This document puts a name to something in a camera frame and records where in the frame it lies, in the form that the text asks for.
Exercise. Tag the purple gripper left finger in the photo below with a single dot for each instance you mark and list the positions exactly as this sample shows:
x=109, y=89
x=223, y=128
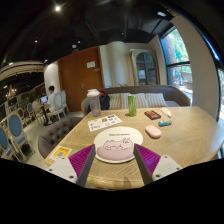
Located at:
x=76, y=167

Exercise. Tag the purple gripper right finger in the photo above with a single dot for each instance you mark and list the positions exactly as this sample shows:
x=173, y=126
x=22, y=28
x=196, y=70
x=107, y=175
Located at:
x=153, y=166

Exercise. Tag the pink computer mouse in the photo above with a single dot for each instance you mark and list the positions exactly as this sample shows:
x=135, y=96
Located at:
x=153, y=131

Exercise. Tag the yellow QR code sticker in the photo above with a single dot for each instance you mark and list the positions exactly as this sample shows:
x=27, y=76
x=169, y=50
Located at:
x=59, y=152

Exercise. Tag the grey tufted armchair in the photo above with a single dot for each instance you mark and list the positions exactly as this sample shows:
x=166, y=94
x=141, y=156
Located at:
x=54, y=133

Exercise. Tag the teal small toy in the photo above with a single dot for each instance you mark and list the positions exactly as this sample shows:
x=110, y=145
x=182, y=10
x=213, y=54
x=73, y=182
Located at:
x=164, y=123

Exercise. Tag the black and red box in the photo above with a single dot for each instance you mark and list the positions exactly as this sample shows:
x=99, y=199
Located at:
x=152, y=115

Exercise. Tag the cream small object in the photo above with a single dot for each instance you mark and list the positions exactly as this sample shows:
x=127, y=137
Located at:
x=166, y=111

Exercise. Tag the white paper menu sheet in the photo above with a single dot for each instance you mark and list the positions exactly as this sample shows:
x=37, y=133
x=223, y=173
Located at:
x=103, y=122

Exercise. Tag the blue backed white chair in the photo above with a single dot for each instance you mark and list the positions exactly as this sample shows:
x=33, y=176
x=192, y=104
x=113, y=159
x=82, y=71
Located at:
x=18, y=136

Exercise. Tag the person in white shirt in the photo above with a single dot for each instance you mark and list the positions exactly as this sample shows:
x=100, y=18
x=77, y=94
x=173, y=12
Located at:
x=50, y=102

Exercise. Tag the striped cushion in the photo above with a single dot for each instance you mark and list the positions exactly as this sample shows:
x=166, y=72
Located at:
x=155, y=100

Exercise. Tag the green drink can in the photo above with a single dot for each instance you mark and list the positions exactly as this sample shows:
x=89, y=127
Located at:
x=132, y=105

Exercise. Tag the black backpack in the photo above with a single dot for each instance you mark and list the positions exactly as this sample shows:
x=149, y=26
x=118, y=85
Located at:
x=105, y=102

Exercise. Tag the clear plastic shaker bottle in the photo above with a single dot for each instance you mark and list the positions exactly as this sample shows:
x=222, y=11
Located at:
x=94, y=100

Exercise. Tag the wooden orange door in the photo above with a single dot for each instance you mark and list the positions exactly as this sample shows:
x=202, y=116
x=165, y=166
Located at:
x=79, y=72

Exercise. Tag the arched glass cabinet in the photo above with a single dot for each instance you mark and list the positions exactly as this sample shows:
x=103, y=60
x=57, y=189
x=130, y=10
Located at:
x=145, y=67

